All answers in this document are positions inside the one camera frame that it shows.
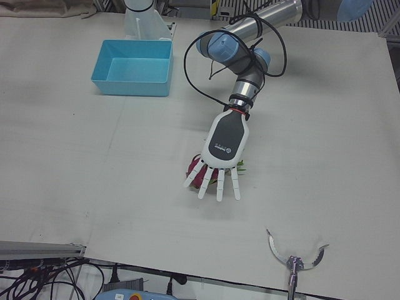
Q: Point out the grey ribbed device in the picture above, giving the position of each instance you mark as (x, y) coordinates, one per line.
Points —
(125, 283)

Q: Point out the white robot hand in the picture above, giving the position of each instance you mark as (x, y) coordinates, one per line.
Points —
(226, 140)

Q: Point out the white camera stand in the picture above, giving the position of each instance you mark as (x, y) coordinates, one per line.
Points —
(143, 22)

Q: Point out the black power plug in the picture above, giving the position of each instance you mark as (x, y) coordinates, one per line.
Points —
(171, 282)
(115, 275)

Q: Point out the yellow black striped post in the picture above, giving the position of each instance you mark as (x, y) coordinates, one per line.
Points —
(214, 6)

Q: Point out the robot teach pendant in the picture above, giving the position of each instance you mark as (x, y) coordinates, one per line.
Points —
(128, 295)

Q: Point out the aluminium frame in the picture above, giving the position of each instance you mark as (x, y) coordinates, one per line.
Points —
(390, 25)

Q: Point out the light blue plastic box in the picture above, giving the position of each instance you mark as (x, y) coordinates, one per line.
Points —
(131, 89)

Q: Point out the beige cloth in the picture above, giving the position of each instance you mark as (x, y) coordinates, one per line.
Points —
(47, 7)

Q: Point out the metal claw tool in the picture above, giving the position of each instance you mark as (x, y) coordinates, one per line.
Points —
(295, 262)

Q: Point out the pink dragon fruit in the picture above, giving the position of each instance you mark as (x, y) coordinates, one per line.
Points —
(213, 181)

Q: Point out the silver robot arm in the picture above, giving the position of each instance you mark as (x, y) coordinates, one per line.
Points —
(268, 18)

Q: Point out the aluminium profile rail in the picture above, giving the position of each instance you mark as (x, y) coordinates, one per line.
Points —
(37, 249)

